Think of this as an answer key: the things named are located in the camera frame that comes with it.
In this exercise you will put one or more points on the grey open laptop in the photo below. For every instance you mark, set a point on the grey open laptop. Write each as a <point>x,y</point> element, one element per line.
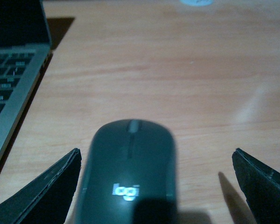
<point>25,46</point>

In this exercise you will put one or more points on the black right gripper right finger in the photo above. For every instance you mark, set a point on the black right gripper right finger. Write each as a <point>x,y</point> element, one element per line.
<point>261,186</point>

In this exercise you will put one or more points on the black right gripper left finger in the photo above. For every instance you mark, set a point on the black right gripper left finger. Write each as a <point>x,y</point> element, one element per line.
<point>46,199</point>

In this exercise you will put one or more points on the dark grey wireless mouse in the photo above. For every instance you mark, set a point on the dark grey wireless mouse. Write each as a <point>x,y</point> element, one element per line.
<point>130,176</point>

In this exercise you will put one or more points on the wooden desk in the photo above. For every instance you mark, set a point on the wooden desk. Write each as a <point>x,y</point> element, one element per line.
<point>209,74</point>

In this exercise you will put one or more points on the white round desk grommet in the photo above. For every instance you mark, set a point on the white round desk grommet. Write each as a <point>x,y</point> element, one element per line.
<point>197,3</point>

